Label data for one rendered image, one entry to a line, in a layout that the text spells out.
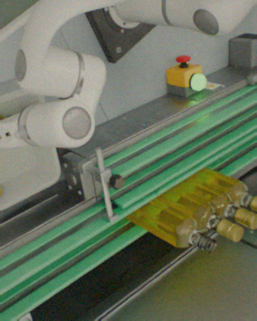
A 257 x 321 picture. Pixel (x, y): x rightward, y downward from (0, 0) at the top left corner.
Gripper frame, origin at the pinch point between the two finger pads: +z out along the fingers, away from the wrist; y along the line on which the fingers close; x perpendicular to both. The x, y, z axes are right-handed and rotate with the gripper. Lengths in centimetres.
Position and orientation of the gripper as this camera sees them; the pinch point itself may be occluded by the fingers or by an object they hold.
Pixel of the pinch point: (4, 126)
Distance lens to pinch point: 94.0
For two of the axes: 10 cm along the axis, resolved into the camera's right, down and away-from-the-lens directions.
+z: -6.0, -0.3, 8.0
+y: 7.5, -3.9, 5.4
